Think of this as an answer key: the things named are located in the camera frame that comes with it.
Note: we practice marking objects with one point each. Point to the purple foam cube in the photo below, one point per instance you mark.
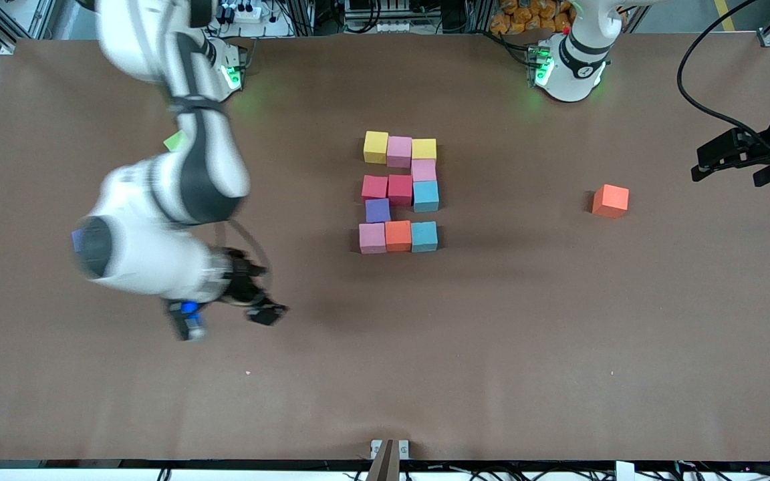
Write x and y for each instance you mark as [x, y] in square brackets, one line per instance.
[377, 210]
[77, 240]

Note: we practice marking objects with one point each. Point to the orange foam cube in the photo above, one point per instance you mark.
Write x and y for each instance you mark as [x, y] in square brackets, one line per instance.
[610, 201]
[398, 235]

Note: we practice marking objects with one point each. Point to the white tag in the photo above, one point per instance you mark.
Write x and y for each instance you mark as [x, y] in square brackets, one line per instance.
[624, 471]

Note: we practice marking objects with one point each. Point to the blue foam cube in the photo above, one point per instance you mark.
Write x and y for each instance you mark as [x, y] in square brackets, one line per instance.
[424, 236]
[426, 196]

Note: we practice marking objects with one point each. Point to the pile of orange objects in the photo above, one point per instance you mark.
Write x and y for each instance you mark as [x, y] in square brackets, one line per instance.
[525, 17]

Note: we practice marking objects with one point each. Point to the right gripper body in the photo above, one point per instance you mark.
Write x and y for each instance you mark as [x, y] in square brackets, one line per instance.
[240, 281]

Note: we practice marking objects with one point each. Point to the yellow foam cube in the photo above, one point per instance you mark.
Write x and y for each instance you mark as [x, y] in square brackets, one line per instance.
[425, 148]
[376, 147]

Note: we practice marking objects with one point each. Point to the green foam cube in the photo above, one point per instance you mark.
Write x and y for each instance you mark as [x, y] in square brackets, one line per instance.
[174, 141]

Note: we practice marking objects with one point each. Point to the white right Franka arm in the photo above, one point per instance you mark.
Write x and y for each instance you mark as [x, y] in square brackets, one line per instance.
[151, 254]

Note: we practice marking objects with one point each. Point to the red foam cube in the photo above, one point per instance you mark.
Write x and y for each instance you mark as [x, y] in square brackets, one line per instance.
[400, 189]
[375, 187]

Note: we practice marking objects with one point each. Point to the pink foam cube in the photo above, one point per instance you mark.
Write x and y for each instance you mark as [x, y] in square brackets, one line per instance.
[399, 151]
[424, 170]
[372, 238]

